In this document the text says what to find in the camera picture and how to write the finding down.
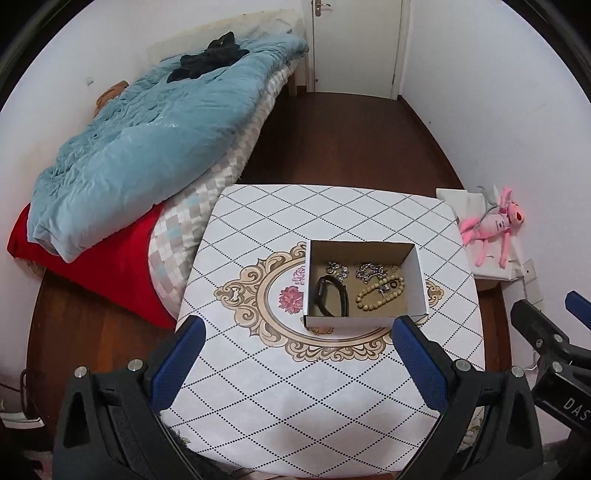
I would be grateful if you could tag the black clothing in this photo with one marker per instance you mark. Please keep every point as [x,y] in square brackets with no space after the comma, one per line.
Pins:
[207,60]

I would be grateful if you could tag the pink plush toy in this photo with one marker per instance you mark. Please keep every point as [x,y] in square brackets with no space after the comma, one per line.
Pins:
[491,226]

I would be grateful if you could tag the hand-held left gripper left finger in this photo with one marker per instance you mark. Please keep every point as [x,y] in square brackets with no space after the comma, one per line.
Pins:
[178,364]

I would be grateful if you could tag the white diamond-pattern tablecloth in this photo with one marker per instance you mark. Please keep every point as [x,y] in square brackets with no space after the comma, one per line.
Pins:
[258,392]

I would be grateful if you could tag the brown plush toy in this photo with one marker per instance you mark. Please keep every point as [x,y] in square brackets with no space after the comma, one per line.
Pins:
[108,94]

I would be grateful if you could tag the white shoe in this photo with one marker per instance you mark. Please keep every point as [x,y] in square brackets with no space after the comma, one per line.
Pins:
[21,419]

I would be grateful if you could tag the red blanket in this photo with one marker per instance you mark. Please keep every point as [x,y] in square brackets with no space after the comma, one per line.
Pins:
[111,272]

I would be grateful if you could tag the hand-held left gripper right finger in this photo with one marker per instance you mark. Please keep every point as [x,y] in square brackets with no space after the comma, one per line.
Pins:
[418,362]

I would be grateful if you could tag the white cardboard box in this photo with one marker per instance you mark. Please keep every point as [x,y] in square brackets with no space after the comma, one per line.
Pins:
[364,322]

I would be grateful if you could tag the white door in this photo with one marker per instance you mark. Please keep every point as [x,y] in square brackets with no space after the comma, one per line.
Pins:
[355,46]

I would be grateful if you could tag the white wall sockets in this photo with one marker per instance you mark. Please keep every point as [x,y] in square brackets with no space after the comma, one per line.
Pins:
[533,281]

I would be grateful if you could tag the light blue quilt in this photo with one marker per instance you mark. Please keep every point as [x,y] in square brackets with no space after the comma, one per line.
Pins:
[147,152]

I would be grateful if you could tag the small silver charm cluster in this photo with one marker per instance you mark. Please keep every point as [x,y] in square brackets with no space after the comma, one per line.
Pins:
[383,289]

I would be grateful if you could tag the black smart band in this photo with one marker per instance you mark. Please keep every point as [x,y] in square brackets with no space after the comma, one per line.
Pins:
[319,295]

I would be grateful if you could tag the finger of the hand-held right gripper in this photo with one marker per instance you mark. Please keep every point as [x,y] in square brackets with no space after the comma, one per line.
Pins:
[535,323]
[579,307]

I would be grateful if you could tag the checked bed sheet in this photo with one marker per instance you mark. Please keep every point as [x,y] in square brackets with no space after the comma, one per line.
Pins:
[182,244]

